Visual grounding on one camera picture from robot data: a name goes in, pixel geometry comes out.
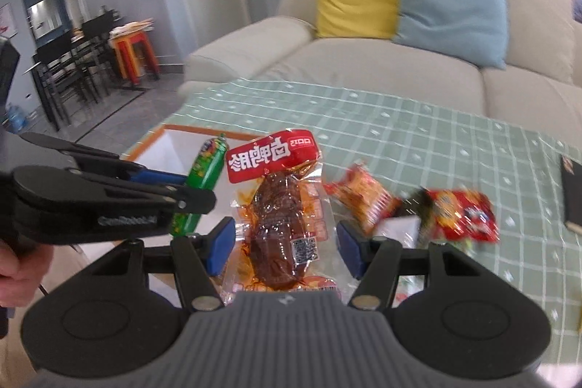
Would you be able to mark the black dining chair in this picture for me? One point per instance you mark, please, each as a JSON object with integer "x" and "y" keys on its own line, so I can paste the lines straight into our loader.
{"x": 100, "y": 38}
{"x": 63, "y": 74}

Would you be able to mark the light blue pillow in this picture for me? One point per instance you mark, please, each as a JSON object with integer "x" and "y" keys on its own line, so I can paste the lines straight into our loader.
{"x": 450, "y": 10}

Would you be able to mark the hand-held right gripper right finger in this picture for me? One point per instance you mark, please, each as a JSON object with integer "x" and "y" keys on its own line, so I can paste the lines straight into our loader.
{"x": 349, "y": 249}

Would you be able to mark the red cartoon snack packet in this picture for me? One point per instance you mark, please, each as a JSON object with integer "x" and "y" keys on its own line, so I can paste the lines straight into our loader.
{"x": 463, "y": 215}

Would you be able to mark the black notebook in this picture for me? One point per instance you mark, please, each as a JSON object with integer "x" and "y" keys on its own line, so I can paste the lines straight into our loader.
{"x": 574, "y": 197}

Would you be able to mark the pile of papers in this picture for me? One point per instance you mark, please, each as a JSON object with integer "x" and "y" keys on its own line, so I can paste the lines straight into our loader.
{"x": 129, "y": 28}

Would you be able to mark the green checked tablecloth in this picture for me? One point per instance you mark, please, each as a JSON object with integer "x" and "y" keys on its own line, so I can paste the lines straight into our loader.
{"x": 409, "y": 133}

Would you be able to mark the dark seaweed packet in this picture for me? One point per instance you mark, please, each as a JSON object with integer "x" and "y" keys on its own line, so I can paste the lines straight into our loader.
{"x": 423, "y": 206}

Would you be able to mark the green sausage packet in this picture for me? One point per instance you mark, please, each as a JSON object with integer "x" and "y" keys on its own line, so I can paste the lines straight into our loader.
{"x": 207, "y": 170}

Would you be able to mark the clear braised duck leg packet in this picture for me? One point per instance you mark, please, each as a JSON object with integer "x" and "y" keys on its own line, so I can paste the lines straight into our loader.
{"x": 282, "y": 210}

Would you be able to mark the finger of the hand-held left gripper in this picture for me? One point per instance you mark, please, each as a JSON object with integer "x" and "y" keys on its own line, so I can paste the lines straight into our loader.
{"x": 104, "y": 158}
{"x": 91, "y": 206}

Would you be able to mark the beige sofa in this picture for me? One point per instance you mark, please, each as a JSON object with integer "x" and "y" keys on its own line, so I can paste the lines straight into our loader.
{"x": 363, "y": 65}

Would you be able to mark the small framed wall picture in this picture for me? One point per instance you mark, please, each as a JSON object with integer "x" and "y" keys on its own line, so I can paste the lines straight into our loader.
{"x": 7, "y": 20}

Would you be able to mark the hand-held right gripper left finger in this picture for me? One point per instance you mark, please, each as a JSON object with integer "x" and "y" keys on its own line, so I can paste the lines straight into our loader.
{"x": 220, "y": 245}

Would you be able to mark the orange red plastic stool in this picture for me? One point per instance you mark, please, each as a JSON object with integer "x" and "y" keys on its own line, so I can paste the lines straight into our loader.
{"x": 134, "y": 56}

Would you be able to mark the orange red snack packet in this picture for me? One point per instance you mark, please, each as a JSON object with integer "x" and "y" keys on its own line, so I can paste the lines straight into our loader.
{"x": 363, "y": 197}

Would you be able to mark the orange white storage box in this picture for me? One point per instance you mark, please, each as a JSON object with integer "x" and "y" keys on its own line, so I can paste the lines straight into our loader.
{"x": 168, "y": 151}

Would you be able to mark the person's left hand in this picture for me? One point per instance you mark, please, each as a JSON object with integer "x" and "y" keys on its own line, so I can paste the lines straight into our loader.
{"x": 20, "y": 274}

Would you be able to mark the blue water jug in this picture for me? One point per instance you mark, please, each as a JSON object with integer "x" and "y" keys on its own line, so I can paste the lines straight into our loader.
{"x": 17, "y": 117}

